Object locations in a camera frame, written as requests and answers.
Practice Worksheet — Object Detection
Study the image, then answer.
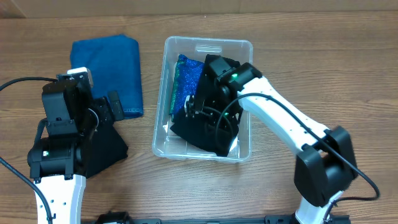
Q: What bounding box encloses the black cloth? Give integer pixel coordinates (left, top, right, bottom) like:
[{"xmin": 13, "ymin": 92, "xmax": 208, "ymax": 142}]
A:
[{"xmin": 85, "ymin": 124, "xmax": 128, "ymax": 179}]

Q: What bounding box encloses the black garment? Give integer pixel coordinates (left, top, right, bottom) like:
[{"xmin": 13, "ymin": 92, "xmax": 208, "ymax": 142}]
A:
[{"xmin": 171, "ymin": 54, "xmax": 239, "ymax": 157}]

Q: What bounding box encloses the blue sequin garment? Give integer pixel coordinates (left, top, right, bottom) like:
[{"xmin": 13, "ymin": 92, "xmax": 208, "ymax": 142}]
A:
[{"xmin": 169, "ymin": 54, "xmax": 204, "ymax": 119}]

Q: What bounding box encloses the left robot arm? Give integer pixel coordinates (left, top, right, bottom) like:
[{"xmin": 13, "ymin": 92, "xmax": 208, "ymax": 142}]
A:
[{"xmin": 27, "ymin": 80, "xmax": 128, "ymax": 223}]

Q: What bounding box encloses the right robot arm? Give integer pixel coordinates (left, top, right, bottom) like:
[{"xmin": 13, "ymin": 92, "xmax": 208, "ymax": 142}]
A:
[{"xmin": 172, "ymin": 55, "xmax": 357, "ymax": 223}]

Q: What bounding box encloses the clear plastic container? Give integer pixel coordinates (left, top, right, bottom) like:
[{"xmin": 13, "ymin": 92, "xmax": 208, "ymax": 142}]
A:
[{"xmin": 152, "ymin": 36, "xmax": 253, "ymax": 163}]

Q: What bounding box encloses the folded teal blue towel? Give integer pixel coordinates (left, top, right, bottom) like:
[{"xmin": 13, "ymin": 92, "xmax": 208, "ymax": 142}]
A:
[{"xmin": 70, "ymin": 34, "xmax": 144, "ymax": 119}]

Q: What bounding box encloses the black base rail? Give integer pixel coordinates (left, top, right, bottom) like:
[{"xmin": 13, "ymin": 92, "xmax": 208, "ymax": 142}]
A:
[{"xmin": 93, "ymin": 211, "xmax": 351, "ymax": 224}]

